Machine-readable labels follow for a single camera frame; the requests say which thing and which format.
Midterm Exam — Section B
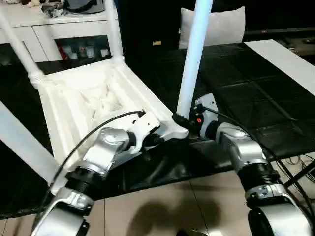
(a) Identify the white plastic table top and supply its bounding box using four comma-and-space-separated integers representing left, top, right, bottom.
28, 56, 189, 195

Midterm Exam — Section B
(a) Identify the black work mat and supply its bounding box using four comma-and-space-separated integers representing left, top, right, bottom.
0, 41, 315, 221

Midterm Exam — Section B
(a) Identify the grey cushion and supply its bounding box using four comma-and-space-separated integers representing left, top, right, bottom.
178, 6, 247, 50

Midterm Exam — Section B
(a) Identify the white flat board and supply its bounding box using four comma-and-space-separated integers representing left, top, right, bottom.
245, 39, 315, 96

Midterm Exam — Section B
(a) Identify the black metal floor bar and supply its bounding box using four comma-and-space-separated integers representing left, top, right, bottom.
285, 159, 315, 188

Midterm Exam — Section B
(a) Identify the white sideboard with glass doors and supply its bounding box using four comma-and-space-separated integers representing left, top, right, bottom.
0, 0, 124, 64

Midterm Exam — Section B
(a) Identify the grey rounded bag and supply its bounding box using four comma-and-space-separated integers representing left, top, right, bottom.
65, 0, 107, 15

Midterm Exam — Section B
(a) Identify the dark clutter pile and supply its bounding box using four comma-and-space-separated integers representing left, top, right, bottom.
41, 4, 69, 19

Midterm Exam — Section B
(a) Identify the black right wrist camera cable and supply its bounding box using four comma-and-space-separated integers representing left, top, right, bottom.
200, 104, 315, 222

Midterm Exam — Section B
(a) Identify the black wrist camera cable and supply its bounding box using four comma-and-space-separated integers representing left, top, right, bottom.
33, 111, 147, 222
200, 104, 315, 222

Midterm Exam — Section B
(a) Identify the black left wrist camera cable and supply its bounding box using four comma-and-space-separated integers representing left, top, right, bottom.
33, 111, 147, 222

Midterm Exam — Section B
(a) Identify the thin black floor cable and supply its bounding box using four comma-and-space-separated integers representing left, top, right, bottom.
277, 152, 315, 179

